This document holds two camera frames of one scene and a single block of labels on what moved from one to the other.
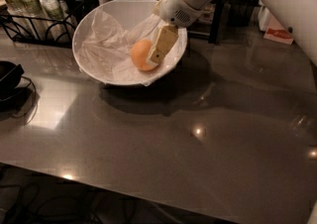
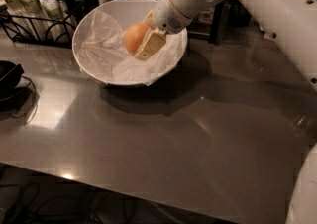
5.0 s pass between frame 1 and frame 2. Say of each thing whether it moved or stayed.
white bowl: stayed
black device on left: stayed
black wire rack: stayed
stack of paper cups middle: stayed
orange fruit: moved
